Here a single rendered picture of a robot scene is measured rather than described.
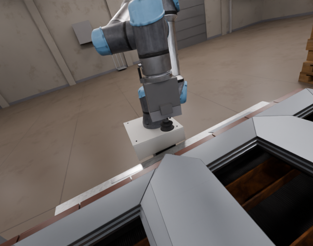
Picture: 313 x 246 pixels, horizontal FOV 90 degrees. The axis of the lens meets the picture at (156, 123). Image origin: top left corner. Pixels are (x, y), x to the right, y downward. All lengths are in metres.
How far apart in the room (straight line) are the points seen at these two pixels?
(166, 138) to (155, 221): 0.48
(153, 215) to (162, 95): 0.30
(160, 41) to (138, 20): 0.06
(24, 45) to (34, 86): 1.70
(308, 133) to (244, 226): 0.38
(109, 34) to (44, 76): 8.63
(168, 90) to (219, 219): 0.32
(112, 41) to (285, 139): 0.60
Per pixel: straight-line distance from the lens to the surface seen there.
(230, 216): 0.44
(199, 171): 0.51
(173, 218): 0.44
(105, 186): 0.83
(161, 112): 0.40
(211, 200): 0.46
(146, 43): 0.37
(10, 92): 9.65
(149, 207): 0.47
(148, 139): 0.80
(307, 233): 0.60
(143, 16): 0.38
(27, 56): 9.13
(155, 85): 0.39
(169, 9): 0.82
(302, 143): 0.64
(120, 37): 0.49
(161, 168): 0.54
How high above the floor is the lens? 1.24
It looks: 30 degrees down
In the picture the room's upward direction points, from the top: 16 degrees counter-clockwise
